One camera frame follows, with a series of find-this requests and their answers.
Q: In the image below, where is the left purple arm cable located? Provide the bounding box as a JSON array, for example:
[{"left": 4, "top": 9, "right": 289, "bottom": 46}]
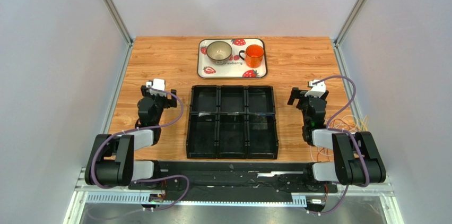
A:
[{"left": 90, "top": 87, "right": 185, "bottom": 189}]

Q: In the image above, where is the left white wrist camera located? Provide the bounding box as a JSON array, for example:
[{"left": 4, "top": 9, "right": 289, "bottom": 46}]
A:
[{"left": 145, "top": 79, "right": 167, "bottom": 97}]

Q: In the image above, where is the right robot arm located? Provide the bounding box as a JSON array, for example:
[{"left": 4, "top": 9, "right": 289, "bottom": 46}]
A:
[{"left": 288, "top": 88, "right": 387, "bottom": 186}]

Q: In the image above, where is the white cable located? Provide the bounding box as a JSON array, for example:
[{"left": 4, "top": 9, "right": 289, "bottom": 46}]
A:
[{"left": 310, "top": 117, "right": 364, "bottom": 162}]

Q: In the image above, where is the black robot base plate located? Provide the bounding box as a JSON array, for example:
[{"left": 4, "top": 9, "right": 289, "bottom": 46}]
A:
[{"left": 128, "top": 161, "right": 338, "bottom": 203}]

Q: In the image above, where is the grey ceramic bowl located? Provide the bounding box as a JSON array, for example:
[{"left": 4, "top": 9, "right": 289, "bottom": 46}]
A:
[{"left": 206, "top": 41, "right": 232, "bottom": 65}]

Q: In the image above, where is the orange mug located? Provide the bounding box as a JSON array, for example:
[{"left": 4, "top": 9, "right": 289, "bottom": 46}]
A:
[{"left": 239, "top": 45, "right": 265, "bottom": 68}]

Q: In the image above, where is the black six-compartment organizer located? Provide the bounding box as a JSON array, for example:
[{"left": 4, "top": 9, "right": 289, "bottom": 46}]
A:
[{"left": 186, "top": 85, "right": 279, "bottom": 160}]

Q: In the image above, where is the strawberry pattern tray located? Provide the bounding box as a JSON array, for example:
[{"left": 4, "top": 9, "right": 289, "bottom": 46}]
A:
[{"left": 197, "top": 38, "right": 268, "bottom": 79}]

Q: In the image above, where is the aluminium frame rail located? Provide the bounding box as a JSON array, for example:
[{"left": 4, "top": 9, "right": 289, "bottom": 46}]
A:
[{"left": 67, "top": 161, "right": 403, "bottom": 223}]

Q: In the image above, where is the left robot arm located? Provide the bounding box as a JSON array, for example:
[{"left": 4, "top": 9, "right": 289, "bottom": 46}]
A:
[{"left": 85, "top": 83, "right": 181, "bottom": 188}]

